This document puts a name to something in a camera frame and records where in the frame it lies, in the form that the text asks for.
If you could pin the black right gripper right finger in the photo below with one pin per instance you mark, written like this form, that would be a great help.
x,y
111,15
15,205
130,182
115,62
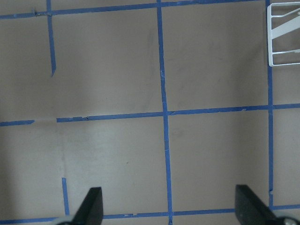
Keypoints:
x,y
250,210

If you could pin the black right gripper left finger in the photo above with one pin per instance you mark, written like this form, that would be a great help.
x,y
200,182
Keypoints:
x,y
91,210

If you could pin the white wire cup rack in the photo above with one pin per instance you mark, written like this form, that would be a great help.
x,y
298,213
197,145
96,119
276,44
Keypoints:
x,y
283,29

